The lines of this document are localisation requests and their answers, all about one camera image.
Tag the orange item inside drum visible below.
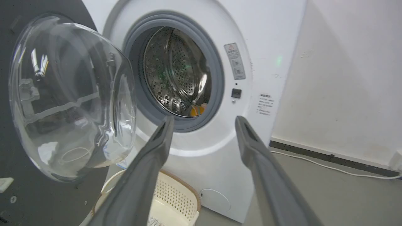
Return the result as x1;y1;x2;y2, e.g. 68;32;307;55
190;104;208;117

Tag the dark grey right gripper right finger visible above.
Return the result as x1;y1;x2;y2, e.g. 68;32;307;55
235;116;324;226

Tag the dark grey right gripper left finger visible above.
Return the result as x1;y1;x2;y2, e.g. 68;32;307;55
86;116;175;226

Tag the cream perforated laundry basket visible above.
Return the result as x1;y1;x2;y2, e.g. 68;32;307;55
93;169;201;226

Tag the white front-load washing machine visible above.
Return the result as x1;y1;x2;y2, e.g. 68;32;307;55
82;0;307;223

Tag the thin white floor cable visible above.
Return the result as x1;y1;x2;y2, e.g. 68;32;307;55
271;151;402;180

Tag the dark washing machine door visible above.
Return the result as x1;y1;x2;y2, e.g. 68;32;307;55
0;0;137;226

